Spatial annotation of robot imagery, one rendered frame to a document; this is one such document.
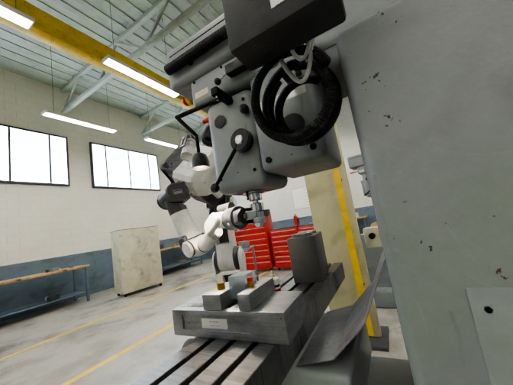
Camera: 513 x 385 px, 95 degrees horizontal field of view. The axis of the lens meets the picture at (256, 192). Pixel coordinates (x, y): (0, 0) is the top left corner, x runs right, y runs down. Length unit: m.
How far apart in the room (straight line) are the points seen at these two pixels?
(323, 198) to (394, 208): 2.04
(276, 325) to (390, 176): 0.39
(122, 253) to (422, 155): 6.57
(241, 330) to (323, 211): 1.97
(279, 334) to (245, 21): 0.63
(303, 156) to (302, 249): 0.50
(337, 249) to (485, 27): 2.17
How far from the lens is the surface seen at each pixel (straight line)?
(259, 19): 0.50
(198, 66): 0.93
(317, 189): 2.52
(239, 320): 0.66
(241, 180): 0.73
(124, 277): 6.77
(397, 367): 0.94
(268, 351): 0.61
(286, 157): 0.65
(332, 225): 2.49
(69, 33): 5.92
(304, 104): 0.67
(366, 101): 0.52
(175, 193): 1.20
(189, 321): 0.76
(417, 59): 0.54
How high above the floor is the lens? 1.20
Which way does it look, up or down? 8 degrees up
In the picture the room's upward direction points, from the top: 9 degrees counter-clockwise
